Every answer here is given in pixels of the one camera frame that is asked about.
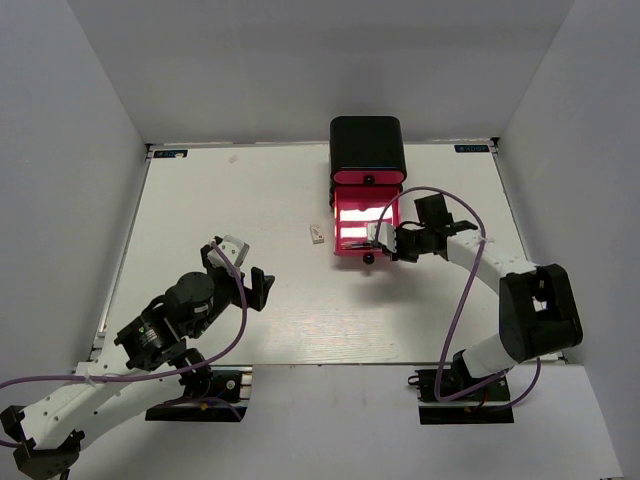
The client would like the black drawer cabinet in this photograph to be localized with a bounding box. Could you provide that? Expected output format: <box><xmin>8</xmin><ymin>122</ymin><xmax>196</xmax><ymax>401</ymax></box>
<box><xmin>329</xmin><ymin>115</ymin><xmax>407</xmax><ymax>207</ymax></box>

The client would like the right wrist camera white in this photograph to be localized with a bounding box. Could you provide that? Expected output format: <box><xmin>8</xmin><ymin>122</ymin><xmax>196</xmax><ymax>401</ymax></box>
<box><xmin>366</xmin><ymin>221</ymin><xmax>396</xmax><ymax>256</ymax></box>

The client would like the pink drawer with black knob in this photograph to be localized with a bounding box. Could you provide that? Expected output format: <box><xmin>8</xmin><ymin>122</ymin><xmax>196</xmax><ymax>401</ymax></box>
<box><xmin>332</xmin><ymin>170</ymin><xmax>406</xmax><ymax>186</ymax></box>

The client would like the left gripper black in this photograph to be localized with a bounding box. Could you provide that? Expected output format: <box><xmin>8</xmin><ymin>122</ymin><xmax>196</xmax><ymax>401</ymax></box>
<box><xmin>190</xmin><ymin>246</ymin><xmax>276</xmax><ymax>337</ymax></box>

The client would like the white staples box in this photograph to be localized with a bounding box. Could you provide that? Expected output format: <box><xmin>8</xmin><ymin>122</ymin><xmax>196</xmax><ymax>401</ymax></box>
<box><xmin>309</xmin><ymin>223</ymin><xmax>325</xmax><ymax>245</ymax></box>

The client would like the corner logo sticker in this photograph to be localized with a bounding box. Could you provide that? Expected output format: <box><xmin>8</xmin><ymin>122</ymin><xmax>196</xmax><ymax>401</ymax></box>
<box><xmin>454</xmin><ymin>144</ymin><xmax>491</xmax><ymax>153</ymax></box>
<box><xmin>153</xmin><ymin>149</ymin><xmax>188</xmax><ymax>159</ymax></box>

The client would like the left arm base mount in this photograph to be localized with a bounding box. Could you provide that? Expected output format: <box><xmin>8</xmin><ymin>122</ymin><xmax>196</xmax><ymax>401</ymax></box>
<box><xmin>145</xmin><ymin>366</ymin><xmax>253</xmax><ymax>423</ymax></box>

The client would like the left corner logo sticker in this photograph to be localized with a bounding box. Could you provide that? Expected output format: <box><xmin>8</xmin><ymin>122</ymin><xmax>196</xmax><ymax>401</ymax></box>
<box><xmin>153</xmin><ymin>149</ymin><xmax>188</xmax><ymax>159</ymax></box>

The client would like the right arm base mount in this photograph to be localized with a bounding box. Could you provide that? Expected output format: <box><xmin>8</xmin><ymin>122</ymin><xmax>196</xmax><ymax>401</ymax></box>
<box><xmin>407</xmin><ymin>368</ymin><xmax>514</xmax><ymax>426</ymax></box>

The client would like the right corner logo sticker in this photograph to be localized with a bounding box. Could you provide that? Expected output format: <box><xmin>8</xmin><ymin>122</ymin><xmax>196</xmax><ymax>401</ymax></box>
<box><xmin>454</xmin><ymin>144</ymin><xmax>491</xmax><ymax>153</ymax></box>

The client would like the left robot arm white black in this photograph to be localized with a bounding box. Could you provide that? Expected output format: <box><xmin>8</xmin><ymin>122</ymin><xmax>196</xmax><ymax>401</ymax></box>
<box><xmin>1</xmin><ymin>236</ymin><xmax>275</xmax><ymax>479</ymax></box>

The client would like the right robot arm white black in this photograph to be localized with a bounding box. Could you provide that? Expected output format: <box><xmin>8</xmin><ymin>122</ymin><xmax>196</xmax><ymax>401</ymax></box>
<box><xmin>368</xmin><ymin>192</ymin><xmax>584</xmax><ymax>399</ymax></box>

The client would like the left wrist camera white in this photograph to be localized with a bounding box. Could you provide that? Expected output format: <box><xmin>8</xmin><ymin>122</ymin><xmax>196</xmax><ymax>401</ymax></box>
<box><xmin>206</xmin><ymin>235</ymin><xmax>250</xmax><ymax>272</ymax></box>

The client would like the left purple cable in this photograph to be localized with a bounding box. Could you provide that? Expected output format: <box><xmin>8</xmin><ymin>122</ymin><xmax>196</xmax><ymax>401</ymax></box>
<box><xmin>0</xmin><ymin>240</ymin><xmax>249</xmax><ymax>449</ymax></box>

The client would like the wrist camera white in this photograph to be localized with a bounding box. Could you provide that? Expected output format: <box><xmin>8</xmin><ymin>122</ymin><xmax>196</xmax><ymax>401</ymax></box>
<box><xmin>366</xmin><ymin>221</ymin><xmax>396</xmax><ymax>256</ymax></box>
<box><xmin>206</xmin><ymin>235</ymin><xmax>250</xmax><ymax>272</ymax></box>

